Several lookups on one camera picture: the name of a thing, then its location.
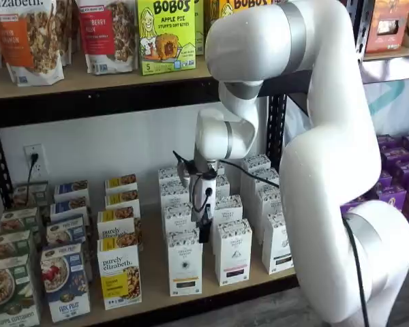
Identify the red label granola bag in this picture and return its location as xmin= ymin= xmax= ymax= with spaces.
xmin=75 ymin=0 xmax=138 ymax=75

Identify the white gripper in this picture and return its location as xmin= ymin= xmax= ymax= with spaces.
xmin=190 ymin=172 xmax=215 ymax=243

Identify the white tea box black strip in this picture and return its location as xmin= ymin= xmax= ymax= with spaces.
xmin=249 ymin=168 xmax=282 ymax=205
xmin=254 ymin=185 xmax=284 ymax=245
xmin=261 ymin=211 xmax=294 ymax=275
xmin=241 ymin=155 xmax=272 ymax=191

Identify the yellow white granola box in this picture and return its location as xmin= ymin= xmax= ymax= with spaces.
xmin=104 ymin=174 xmax=138 ymax=197
xmin=104 ymin=189 xmax=141 ymax=219
xmin=96 ymin=207 xmax=145 ymax=251
xmin=96 ymin=236 xmax=142 ymax=311

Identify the black power plug cable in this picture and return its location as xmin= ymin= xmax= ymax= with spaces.
xmin=26 ymin=153 xmax=40 ymax=207

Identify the white tea box pink strip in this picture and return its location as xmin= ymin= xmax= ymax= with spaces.
xmin=213 ymin=174 xmax=231 ymax=205
xmin=213 ymin=218 xmax=253 ymax=287
xmin=211 ymin=194 xmax=244 ymax=233

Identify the white wall outlet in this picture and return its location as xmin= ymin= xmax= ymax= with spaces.
xmin=22 ymin=144 xmax=46 ymax=181

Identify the black metal shelving unit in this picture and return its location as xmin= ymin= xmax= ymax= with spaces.
xmin=0 ymin=0 xmax=366 ymax=327

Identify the green oatmeal box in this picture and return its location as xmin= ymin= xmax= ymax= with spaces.
xmin=0 ymin=206 xmax=42 ymax=236
xmin=0 ymin=253 xmax=42 ymax=327
xmin=11 ymin=180 xmax=52 ymax=209
xmin=0 ymin=230 xmax=35 ymax=262

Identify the yellow Bobo's peanut butter box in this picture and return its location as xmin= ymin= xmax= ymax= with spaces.
xmin=219 ymin=0 xmax=277 ymax=20

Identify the green Bobo's apple pie box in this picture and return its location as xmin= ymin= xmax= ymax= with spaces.
xmin=193 ymin=0 xmax=206 ymax=57
xmin=136 ymin=0 xmax=198 ymax=76

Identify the white tea box yellow strip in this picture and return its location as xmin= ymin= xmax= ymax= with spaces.
xmin=157 ymin=166 xmax=187 ymax=187
xmin=162 ymin=202 xmax=197 ymax=236
xmin=166 ymin=227 xmax=205 ymax=298
xmin=159 ymin=180 xmax=192 ymax=208

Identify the orange label granola bag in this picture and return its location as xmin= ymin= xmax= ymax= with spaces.
xmin=0 ymin=0 xmax=66 ymax=87

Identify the orange brown snack box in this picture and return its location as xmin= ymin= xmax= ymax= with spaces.
xmin=363 ymin=0 xmax=409 ymax=55

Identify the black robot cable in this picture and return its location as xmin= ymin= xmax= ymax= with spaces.
xmin=211 ymin=159 xmax=371 ymax=327

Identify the blue oatmeal box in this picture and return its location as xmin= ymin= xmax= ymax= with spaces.
xmin=40 ymin=243 xmax=92 ymax=324
xmin=53 ymin=179 xmax=90 ymax=204
xmin=49 ymin=196 xmax=90 ymax=225
xmin=45 ymin=213 xmax=89 ymax=249

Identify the white teal plastic sheet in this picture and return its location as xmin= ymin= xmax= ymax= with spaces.
xmin=361 ymin=57 xmax=409 ymax=137

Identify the particle board shelf panel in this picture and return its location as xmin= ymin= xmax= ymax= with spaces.
xmin=363 ymin=45 xmax=409 ymax=63
xmin=33 ymin=159 xmax=297 ymax=324
xmin=0 ymin=47 xmax=219 ymax=102

